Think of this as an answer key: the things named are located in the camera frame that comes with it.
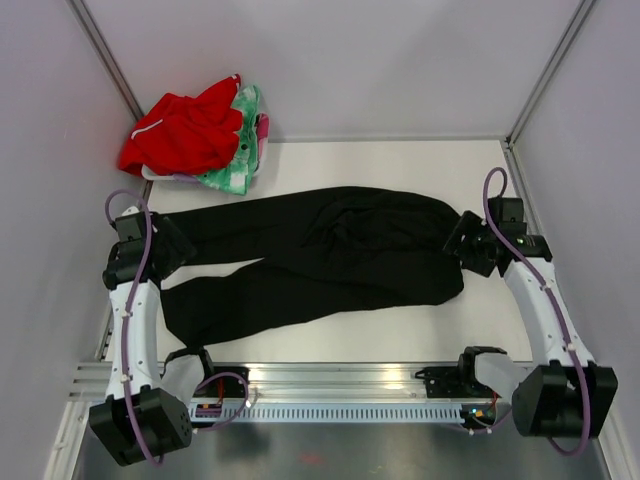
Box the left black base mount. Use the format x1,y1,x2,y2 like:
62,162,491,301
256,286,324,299
194,365,250,401

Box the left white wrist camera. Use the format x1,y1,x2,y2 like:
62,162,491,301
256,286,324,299
120,205,140,217

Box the pink white garment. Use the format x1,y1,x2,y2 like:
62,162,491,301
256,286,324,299
256,113,270,154

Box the black trousers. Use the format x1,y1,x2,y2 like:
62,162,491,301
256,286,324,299
161,186,464,348

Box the white slotted cable duct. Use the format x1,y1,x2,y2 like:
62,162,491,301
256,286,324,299
234,403,463,424

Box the red garment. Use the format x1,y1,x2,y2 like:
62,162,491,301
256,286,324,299
117,74,243,176

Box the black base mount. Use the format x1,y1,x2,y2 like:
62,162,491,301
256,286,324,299
194,365,250,401
413,346,507,399

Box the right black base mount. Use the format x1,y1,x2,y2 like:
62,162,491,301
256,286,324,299
413,346,507,399

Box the aluminium mounting rail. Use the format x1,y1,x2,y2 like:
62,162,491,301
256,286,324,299
69,362,551,401

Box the white laundry basket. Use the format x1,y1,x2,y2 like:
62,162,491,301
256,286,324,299
141,112,272,192

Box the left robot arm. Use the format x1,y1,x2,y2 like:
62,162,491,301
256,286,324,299
89,207,218,466

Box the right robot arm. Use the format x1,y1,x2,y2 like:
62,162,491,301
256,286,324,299
444,197,618,440

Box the green white patterned garment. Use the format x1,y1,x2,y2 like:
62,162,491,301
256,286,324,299
196,85,270,196

